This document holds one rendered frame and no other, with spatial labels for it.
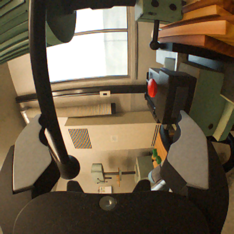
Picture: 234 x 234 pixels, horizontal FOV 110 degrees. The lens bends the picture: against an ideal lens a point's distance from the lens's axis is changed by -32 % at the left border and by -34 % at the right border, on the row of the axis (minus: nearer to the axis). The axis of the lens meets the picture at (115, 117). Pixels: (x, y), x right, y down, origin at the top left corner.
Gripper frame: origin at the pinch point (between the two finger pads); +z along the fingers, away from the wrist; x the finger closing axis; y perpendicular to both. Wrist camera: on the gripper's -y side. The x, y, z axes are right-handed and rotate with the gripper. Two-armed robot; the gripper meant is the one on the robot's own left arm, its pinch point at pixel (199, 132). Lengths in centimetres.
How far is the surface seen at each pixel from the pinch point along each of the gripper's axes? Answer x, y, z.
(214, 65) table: 14.1, -28.7, 16.2
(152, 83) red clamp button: 14.3, -37.1, 6.4
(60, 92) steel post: -114, -83, -72
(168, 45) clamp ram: 12.9, -37.8, 13.1
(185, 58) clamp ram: 11.2, -33.1, 13.7
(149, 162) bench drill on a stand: -101, 101, -126
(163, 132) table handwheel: 6.1, -21.9, -4.1
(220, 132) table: 18.4, -20.1, 7.4
